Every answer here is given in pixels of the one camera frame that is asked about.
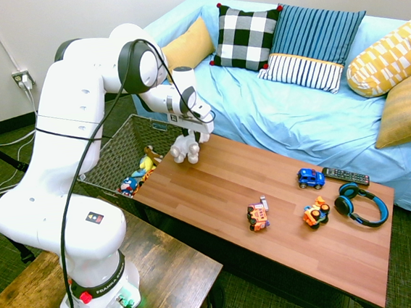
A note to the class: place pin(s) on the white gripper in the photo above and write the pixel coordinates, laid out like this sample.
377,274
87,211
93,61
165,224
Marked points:
201,125

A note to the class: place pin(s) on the white stuffed toy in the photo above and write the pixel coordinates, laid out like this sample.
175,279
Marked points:
185,150

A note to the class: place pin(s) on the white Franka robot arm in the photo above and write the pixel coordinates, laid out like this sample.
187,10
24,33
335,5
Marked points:
70,112

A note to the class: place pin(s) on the brown plush toy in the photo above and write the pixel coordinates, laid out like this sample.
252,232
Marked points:
151,153

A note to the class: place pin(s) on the yellow plush toy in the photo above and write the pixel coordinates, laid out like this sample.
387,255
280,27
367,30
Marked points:
147,163

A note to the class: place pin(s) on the dark woven wicker basket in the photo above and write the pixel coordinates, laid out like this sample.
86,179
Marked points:
121,151

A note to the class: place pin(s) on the Captain America plush toy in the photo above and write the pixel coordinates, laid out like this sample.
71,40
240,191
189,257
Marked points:
128,186

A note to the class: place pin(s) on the orange toy fire truck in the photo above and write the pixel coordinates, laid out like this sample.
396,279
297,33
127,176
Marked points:
258,215

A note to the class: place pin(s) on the blue toy car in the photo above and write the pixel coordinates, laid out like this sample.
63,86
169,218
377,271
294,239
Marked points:
310,178

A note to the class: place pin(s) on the orange toy construction vehicle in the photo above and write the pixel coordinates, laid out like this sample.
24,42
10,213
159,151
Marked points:
315,214

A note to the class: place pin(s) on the reddish wooden coffee table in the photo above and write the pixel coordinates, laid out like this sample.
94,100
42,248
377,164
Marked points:
230,180

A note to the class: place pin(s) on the plain yellow cushion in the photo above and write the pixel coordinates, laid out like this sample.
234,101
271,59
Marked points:
189,48

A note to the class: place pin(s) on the light blue covered sofa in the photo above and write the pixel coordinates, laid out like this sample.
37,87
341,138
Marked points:
297,123

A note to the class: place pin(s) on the black white checked cushion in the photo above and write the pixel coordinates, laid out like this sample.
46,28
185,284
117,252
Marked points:
245,33

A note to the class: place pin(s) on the rustic dark wood stand table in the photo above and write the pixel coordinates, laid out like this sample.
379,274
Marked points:
172,266

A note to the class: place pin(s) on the blue striped cushion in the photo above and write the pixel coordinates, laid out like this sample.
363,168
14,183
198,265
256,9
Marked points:
311,38

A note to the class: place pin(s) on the black remote control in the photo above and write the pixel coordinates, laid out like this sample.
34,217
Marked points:
346,177

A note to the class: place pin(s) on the blue black headphones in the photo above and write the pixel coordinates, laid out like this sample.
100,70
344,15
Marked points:
342,204

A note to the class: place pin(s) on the yellow white patterned bolster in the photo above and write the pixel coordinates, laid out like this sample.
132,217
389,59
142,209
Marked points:
389,60

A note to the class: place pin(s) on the yellow fine-striped cushion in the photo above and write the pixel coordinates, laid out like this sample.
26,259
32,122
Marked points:
408,109

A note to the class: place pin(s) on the wall power outlet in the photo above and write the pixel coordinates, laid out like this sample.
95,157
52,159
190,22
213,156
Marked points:
17,75

